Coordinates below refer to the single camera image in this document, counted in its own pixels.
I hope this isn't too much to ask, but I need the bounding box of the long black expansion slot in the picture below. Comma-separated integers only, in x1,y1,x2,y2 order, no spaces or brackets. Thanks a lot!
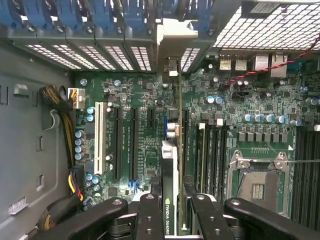
129,107,140,191
113,107,124,183
182,108,190,176

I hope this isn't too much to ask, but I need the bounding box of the white PCI expansion slot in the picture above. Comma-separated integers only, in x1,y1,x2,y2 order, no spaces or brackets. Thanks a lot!
93,101,105,176

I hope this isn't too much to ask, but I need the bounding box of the short black expansion slot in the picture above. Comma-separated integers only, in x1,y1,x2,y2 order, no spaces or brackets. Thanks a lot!
147,108,156,130

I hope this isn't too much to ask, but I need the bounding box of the blue slot latch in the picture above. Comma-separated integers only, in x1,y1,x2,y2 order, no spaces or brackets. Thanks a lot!
8,0,38,28
41,0,75,28
79,0,114,29
121,0,153,30
196,0,216,32

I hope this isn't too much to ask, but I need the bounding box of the installed RAM stick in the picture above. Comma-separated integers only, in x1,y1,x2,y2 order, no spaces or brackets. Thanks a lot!
199,122,209,199

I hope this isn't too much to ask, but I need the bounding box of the metal CPU socket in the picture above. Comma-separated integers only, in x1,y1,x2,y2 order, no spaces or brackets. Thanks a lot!
228,150,295,218

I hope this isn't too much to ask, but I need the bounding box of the thin metal locking lever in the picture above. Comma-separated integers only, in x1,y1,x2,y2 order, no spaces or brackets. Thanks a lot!
286,158,320,166

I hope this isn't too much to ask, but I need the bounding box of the green motherboard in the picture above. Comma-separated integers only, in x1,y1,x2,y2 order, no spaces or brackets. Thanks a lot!
72,53,320,226

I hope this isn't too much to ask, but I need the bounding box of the white power connector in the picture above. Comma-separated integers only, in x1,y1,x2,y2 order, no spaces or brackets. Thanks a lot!
66,86,86,110

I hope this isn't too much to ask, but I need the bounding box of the grey open PC case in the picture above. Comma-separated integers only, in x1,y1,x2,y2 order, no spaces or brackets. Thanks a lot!
0,0,320,240

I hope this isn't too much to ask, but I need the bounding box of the coloured wire power cable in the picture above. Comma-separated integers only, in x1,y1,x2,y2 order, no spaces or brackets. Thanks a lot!
37,164,86,233

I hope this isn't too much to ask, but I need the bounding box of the braided yellow black power cable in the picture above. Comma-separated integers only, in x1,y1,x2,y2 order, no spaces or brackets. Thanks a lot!
38,84,76,171

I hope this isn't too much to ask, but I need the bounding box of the red black twisted wire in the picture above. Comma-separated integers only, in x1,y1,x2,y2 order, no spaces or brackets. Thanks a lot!
223,32,320,88

